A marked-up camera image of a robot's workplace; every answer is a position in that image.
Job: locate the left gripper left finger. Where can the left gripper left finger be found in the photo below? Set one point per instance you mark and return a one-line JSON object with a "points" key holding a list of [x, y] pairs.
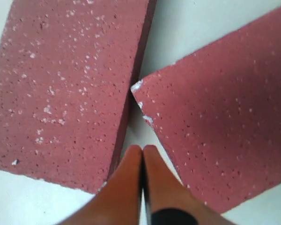
{"points": [[119, 201]]}

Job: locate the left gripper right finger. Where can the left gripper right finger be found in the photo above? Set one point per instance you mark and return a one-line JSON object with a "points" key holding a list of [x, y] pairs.
{"points": [[168, 202]]}

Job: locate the red brick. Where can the red brick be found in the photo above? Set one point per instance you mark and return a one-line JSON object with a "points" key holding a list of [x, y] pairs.
{"points": [[66, 69], [217, 113]]}

